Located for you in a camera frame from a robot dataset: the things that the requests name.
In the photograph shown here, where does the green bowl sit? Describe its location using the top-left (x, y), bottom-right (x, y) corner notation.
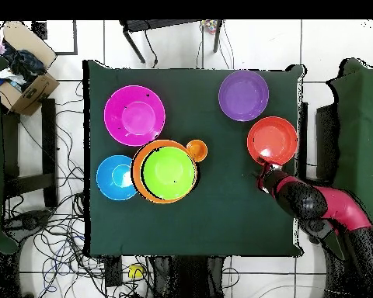
top-left (141, 146), bottom-right (197, 200)

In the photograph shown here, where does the orange cup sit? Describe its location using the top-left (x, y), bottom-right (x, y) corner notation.
top-left (186, 139), bottom-right (208, 163)

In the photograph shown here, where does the tangle of floor cables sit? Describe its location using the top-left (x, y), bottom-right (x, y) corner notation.
top-left (1, 80), bottom-right (155, 298)

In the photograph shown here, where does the black chair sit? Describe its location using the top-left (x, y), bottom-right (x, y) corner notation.
top-left (298, 102), bottom-right (340, 187)

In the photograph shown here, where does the dark green table cloth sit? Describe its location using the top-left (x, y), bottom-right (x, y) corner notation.
top-left (82, 60), bottom-right (305, 258)

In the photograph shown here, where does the cardboard box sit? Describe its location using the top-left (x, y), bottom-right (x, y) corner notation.
top-left (0, 20), bottom-right (61, 116)

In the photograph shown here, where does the black pedestal foot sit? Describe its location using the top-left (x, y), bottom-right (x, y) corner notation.
top-left (3, 209), bottom-right (53, 241)
top-left (298, 217), bottom-right (337, 246)

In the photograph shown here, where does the dark clothes pile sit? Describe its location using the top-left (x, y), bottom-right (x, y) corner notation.
top-left (0, 40), bottom-right (47, 92)

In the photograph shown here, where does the large orange bowl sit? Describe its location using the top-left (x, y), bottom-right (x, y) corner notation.
top-left (131, 139), bottom-right (200, 205)

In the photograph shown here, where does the pink bowl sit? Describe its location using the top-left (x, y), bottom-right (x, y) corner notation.
top-left (103, 85), bottom-right (166, 147)

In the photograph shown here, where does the purple bowl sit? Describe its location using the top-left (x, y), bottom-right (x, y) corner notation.
top-left (218, 70), bottom-right (270, 122)

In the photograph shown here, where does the black power adapter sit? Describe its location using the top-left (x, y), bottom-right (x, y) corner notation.
top-left (104, 255), bottom-right (123, 287)

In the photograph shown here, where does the blue round bowl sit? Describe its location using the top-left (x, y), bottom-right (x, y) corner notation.
top-left (96, 154), bottom-right (138, 201)

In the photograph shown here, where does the black metal frame table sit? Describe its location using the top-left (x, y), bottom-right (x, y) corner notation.
top-left (119, 19), bottom-right (224, 65)

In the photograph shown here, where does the yellow ball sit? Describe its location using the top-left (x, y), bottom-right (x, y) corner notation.
top-left (127, 264), bottom-right (145, 279)

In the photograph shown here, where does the large red-orange bowl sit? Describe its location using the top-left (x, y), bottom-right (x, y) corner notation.
top-left (246, 116), bottom-right (298, 166)

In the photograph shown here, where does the black bench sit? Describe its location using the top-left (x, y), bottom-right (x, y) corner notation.
top-left (1, 98), bottom-right (59, 208)

